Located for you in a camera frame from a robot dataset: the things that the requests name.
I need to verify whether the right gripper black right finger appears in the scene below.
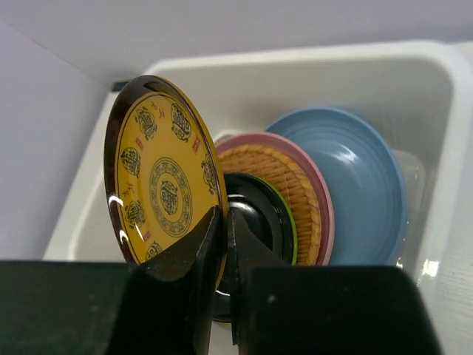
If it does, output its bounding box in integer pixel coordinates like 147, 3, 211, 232
228, 209, 292, 354

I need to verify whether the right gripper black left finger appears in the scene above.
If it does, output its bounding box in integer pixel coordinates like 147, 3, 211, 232
121, 206, 222, 354

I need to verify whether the black round plate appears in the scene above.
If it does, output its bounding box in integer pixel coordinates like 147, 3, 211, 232
212, 172, 296, 322

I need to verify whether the lime green round plate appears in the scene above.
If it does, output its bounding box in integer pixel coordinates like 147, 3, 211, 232
263, 180, 298, 266

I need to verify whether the orange woven round plate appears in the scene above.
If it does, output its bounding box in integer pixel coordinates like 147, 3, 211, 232
217, 143, 322, 266

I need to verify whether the pink round plate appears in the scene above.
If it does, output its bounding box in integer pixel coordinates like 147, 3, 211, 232
217, 132, 335, 266

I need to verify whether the brown gold patterned plate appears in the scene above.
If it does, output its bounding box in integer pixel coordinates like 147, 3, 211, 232
103, 75, 228, 264

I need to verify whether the blue round plate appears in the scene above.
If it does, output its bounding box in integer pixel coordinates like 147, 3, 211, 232
266, 107, 407, 266

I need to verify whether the white plastic bin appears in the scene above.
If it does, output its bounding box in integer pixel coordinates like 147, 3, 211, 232
42, 39, 473, 355

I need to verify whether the left blue corner label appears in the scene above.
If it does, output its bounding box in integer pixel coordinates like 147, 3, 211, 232
110, 80, 129, 92

